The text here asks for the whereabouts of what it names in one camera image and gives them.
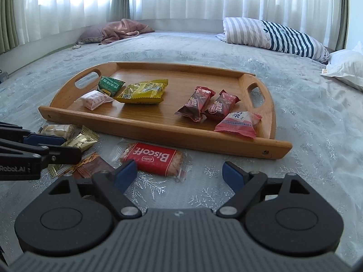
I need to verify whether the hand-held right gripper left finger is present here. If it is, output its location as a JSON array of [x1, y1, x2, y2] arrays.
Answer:
[[48, 159, 142, 220]]

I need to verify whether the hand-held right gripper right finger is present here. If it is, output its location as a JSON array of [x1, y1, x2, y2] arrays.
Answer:
[[217, 161, 312, 219]]

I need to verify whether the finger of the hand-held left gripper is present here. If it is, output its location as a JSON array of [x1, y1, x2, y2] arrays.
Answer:
[[0, 121, 66, 146], [0, 139, 83, 165]]

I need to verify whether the beige nougat packet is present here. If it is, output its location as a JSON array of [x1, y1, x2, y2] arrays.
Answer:
[[38, 123, 78, 141]]

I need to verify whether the gold snack packet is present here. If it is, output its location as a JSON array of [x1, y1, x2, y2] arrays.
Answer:
[[47, 125, 100, 179]]

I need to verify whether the red biscuit packet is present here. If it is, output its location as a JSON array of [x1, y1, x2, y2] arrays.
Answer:
[[113, 142, 192, 182]]

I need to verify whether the brown snack packet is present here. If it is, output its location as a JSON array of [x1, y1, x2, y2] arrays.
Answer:
[[63, 152, 116, 180]]

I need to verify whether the white pink snack packet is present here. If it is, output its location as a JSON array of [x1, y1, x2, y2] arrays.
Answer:
[[74, 90, 114, 110]]

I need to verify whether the dark red chocolate packet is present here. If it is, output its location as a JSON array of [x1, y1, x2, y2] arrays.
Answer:
[[202, 90, 241, 121], [174, 86, 216, 122]]

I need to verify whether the wooden tray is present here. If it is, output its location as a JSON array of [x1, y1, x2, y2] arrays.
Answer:
[[38, 61, 292, 160]]

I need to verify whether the yellow snack packet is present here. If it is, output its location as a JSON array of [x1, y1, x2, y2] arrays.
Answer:
[[113, 79, 169, 104]]

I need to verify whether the green snack packet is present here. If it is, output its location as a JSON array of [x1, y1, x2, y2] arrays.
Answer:
[[97, 76, 126, 97]]

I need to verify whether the pale blue snowflake bedspread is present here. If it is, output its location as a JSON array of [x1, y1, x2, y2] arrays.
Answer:
[[0, 30, 363, 261]]

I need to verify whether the mauve pillow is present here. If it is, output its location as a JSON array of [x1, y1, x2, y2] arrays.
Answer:
[[76, 24, 110, 44]]

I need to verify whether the pink crumpled cloth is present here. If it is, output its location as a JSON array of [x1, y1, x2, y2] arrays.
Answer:
[[99, 19, 155, 45]]

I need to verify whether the striped pillow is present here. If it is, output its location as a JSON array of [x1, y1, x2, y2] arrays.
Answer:
[[215, 17, 331, 63]]

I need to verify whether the white pillow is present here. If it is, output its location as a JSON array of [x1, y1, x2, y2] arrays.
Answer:
[[320, 41, 363, 91]]

